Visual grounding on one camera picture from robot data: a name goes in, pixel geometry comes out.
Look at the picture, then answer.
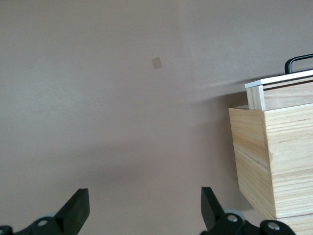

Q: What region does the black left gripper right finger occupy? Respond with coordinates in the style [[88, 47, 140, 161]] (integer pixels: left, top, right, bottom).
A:
[[200, 187, 246, 235]]

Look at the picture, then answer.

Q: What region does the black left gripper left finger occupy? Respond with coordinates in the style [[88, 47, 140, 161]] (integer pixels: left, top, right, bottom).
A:
[[14, 188, 90, 235]]

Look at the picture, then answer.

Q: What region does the white-fronted wooden drawer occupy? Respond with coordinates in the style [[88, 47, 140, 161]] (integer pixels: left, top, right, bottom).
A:
[[244, 69, 313, 110]]

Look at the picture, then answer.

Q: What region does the light wooden drawer cabinet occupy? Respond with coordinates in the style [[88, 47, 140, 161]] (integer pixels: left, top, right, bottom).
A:
[[228, 102, 313, 235]]

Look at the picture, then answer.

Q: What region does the small square tape patch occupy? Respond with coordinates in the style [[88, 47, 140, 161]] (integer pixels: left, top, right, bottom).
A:
[[151, 57, 163, 70]]

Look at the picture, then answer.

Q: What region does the black metal drawer handle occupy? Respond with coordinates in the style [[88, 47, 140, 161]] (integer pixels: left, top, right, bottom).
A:
[[284, 53, 313, 74]]

